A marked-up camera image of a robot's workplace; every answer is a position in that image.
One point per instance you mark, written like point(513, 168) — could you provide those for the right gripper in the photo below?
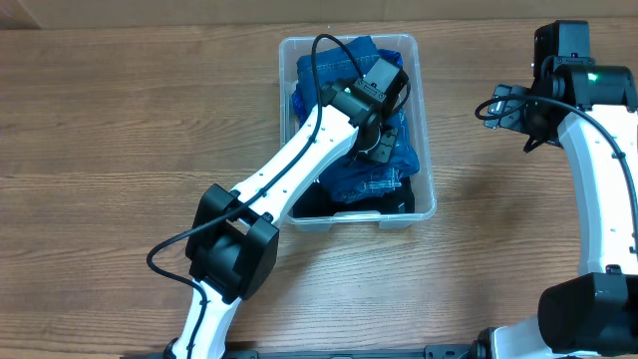
point(504, 114)

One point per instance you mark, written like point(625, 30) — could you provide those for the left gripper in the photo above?
point(385, 151)

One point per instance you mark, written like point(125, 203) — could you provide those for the blue jeans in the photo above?
point(349, 180)

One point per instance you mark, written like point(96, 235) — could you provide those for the blue sparkly garment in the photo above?
point(332, 65)

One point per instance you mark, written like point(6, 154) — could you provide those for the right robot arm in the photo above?
point(589, 111)

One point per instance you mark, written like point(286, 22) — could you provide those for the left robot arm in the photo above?
point(233, 246)

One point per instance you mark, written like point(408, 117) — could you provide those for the clear plastic storage bin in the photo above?
point(290, 50)

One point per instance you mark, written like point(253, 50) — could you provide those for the cardboard backdrop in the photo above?
point(74, 14)

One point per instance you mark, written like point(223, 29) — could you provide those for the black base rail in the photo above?
point(433, 351)

